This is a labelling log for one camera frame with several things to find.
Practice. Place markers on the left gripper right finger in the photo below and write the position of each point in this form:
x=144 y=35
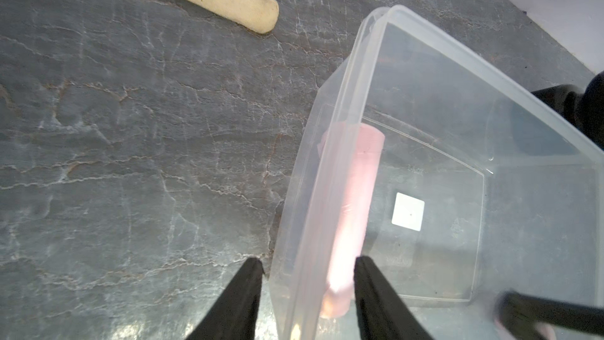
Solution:
x=381 y=314

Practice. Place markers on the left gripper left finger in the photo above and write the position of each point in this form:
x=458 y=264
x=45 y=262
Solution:
x=235 y=312

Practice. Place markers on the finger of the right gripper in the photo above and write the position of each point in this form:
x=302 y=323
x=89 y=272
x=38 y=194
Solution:
x=521 y=315

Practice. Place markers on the clear plastic storage box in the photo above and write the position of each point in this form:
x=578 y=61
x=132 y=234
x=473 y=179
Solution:
x=476 y=187

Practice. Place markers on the slanted pink bag roll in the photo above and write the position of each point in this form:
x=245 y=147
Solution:
x=352 y=222

